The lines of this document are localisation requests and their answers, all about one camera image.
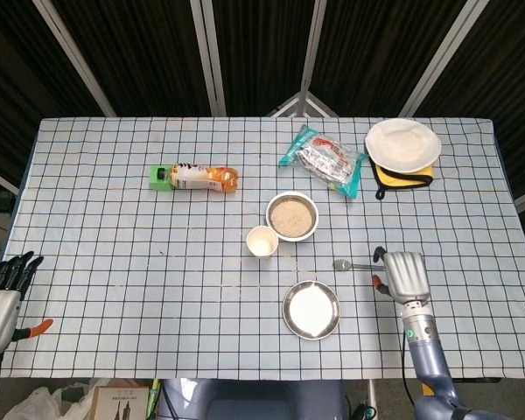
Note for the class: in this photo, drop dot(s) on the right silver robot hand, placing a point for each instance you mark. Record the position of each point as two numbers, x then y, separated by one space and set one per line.
407 275

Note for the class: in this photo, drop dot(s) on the metal spoon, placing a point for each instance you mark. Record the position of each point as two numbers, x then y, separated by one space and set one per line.
342 264

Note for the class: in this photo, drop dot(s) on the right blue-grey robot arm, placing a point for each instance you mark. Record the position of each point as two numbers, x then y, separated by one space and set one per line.
426 354

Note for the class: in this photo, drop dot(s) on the steel dish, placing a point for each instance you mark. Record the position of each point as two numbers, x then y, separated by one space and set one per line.
310 310

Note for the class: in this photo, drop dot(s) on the steel bowl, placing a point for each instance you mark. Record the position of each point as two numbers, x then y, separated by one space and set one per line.
313 227

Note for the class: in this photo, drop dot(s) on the uncooked rice heap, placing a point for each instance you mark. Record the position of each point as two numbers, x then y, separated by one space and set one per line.
291 216

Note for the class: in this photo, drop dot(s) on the white paper plate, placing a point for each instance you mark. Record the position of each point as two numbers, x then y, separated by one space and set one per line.
402 144

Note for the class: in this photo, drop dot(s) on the white paper cup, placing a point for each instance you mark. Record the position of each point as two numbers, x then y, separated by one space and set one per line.
262 245

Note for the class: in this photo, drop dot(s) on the yellow black cloth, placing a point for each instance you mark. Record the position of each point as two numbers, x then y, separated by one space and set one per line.
402 178

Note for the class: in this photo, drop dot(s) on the white plastic bag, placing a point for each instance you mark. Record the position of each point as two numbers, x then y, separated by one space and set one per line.
39 404

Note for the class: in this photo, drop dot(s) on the checkered tablecloth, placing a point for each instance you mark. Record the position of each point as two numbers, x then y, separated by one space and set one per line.
114 262

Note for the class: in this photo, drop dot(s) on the teal snack packet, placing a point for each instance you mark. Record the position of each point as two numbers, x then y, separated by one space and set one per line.
324 159

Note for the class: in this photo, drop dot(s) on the cardboard box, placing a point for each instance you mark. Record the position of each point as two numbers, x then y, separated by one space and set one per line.
118 404

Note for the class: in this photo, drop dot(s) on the green yellow tool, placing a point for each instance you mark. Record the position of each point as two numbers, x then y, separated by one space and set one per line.
152 402

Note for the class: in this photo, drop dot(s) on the blue-grey robot torso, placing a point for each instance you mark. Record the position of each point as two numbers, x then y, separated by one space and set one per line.
254 400

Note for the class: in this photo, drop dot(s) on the white metal screen foot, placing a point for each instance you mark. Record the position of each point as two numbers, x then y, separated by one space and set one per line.
299 102

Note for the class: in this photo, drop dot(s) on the orange drink bottle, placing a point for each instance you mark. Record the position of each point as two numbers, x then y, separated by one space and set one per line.
201 178

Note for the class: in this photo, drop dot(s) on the black folding screen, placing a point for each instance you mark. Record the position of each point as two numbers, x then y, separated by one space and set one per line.
157 52

